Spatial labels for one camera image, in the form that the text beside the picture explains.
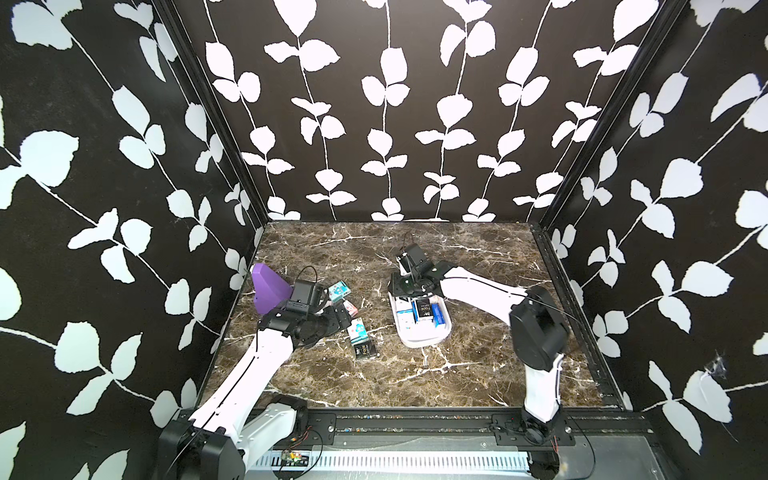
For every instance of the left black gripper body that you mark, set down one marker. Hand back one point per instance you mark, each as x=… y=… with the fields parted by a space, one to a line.
x=326 y=322

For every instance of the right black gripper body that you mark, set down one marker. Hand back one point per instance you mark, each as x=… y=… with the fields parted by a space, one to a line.
x=406 y=285

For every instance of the teal bear tissue pack back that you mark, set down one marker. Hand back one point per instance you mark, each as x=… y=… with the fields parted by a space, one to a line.
x=338 y=291

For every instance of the teal bear tissue pack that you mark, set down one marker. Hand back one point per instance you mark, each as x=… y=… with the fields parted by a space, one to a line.
x=357 y=332
x=338 y=291

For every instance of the pink Tempo tissue pack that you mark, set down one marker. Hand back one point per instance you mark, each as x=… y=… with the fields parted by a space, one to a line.
x=351 y=308

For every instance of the white plastic storage box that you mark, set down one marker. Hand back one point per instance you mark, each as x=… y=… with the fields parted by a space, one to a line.
x=424 y=333

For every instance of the teal bear tissue pack front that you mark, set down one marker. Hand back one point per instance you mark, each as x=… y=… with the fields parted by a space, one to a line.
x=357 y=332

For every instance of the black tissue pack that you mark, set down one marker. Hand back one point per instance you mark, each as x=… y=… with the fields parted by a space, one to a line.
x=365 y=350
x=422 y=308

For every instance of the blue patterned tissue pack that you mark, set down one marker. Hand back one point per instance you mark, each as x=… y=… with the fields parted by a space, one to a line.
x=437 y=315

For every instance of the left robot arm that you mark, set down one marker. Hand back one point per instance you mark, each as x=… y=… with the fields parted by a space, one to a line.
x=222 y=439

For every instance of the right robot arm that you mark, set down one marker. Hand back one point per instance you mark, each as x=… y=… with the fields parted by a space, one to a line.
x=538 y=331

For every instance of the purple plastic object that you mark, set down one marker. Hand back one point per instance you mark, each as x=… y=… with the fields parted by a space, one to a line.
x=270 y=289

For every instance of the black mounting rail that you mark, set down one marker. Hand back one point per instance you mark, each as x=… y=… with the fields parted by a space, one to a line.
x=505 y=425

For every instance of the white perforated cable duct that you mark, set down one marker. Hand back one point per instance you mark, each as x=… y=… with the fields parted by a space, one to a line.
x=428 y=462

